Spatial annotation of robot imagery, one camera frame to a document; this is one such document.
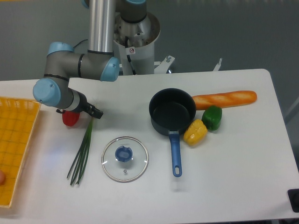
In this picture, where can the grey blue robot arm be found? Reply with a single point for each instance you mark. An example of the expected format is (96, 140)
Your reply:
(98, 63)

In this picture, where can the yellow bell pepper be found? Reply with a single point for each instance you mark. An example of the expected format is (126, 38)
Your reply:
(195, 132)

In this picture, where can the red bell pepper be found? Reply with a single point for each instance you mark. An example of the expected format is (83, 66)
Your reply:
(70, 118)

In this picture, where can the black corner device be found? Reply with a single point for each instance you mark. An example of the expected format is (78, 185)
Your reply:
(293, 195)

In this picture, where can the orange object in basket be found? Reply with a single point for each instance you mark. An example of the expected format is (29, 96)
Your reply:
(2, 177)

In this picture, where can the glass pot lid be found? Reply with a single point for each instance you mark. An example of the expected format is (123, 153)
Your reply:
(124, 159)

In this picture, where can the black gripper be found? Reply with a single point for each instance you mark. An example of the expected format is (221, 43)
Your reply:
(80, 104)

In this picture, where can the white metal bracket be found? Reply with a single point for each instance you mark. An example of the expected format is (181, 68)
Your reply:
(218, 65)

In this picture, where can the green bell pepper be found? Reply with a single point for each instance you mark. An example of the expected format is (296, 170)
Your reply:
(212, 117)

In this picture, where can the black saucepan blue handle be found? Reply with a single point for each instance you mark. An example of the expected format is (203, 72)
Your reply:
(171, 111)

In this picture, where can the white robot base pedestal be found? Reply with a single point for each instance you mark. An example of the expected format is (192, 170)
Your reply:
(134, 44)

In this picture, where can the yellow woven basket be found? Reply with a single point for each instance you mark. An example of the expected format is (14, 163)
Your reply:
(17, 120)

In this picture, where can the white base foot bracket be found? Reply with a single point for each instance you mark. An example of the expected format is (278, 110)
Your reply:
(163, 67)

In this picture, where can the green onion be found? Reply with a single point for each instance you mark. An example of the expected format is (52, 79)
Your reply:
(79, 164)

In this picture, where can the orange baguette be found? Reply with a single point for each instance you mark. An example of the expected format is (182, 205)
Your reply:
(225, 100)

